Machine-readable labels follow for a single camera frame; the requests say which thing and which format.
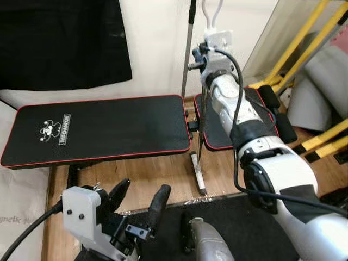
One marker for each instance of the black weight bench red trim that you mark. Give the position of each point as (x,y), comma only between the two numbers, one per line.
(109,130)

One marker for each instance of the black floor mat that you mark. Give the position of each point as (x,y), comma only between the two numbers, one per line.
(223,209)

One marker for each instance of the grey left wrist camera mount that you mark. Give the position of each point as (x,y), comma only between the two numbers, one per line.
(79,212)

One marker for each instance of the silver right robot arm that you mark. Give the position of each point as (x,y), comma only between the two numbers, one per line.
(283,179)

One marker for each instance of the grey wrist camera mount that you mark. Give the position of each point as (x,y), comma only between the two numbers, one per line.
(220,43)
(79,212)

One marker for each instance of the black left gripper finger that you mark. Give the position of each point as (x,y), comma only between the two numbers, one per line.
(119,196)
(159,206)

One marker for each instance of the white door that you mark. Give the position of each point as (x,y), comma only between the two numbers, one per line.
(266,27)

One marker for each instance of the black hanging cloth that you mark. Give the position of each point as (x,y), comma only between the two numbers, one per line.
(54,43)

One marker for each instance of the white printed plastic sheet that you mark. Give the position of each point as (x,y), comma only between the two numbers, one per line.
(22,206)

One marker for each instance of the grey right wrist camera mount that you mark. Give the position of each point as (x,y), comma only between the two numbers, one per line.
(220,43)

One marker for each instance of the silver robot leg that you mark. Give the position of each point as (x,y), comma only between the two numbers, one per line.
(212,244)

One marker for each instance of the grey folded foam mat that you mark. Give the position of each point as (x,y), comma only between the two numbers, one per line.
(321,87)

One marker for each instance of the yellow metal frame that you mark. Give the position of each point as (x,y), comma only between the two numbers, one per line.
(321,142)

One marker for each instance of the pink foam mat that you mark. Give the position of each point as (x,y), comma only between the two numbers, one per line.
(341,41)

